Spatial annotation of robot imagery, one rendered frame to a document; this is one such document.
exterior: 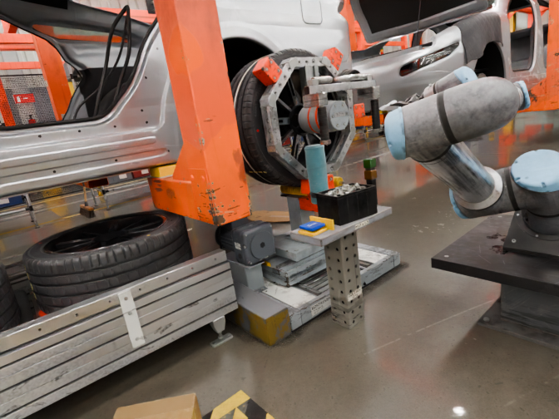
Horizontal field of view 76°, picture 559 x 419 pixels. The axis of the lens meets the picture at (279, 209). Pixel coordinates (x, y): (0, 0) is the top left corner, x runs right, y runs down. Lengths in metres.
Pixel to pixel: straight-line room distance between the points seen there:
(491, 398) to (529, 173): 0.69
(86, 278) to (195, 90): 0.78
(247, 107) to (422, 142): 0.95
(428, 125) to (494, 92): 0.13
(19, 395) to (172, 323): 0.49
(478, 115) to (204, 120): 0.87
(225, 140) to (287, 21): 1.15
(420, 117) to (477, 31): 3.61
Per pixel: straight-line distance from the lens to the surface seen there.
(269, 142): 1.61
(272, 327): 1.52
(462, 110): 0.82
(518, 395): 1.38
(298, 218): 1.92
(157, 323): 1.46
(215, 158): 1.34
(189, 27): 1.37
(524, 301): 1.60
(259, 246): 1.68
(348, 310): 1.55
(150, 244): 1.49
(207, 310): 1.53
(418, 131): 0.84
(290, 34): 2.34
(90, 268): 1.48
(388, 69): 4.24
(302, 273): 1.80
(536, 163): 1.37
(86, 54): 3.64
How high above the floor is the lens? 0.89
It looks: 15 degrees down
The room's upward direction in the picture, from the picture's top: 9 degrees counter-clockwise
